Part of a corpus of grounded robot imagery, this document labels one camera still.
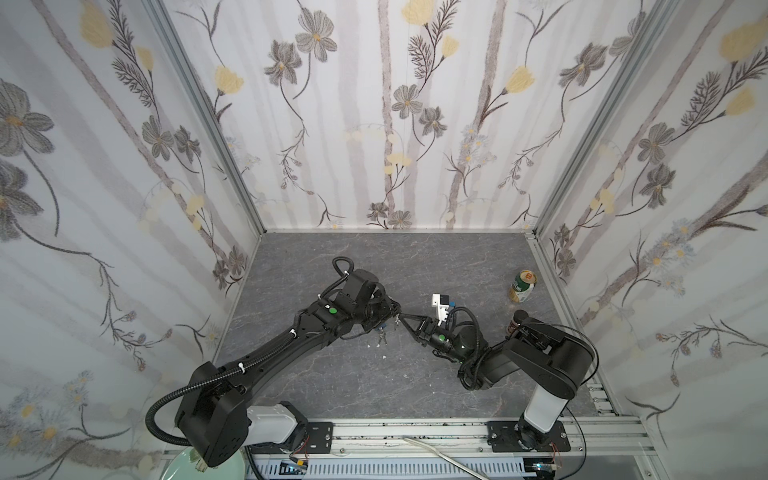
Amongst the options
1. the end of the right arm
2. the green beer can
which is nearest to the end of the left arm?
the end of the right arm

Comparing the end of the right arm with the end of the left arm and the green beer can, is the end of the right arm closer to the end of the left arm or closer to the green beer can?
the end of the left arm

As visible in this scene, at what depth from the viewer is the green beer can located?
3.11ft
